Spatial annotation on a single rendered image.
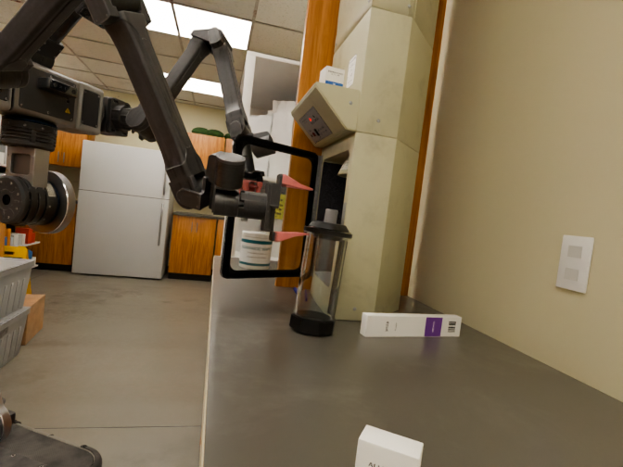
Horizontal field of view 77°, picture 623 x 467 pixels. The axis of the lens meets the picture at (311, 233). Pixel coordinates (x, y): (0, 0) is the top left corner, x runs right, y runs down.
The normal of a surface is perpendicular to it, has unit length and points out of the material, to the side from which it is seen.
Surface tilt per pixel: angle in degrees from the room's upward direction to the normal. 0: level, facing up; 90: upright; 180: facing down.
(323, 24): 90
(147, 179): 90
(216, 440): 0
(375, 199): 90
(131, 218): 90
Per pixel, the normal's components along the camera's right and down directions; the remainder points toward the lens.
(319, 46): 0.23, 0.08
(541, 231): -0.97, -0.11
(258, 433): 0.12, -0.99
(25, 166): -0.29, 0.02
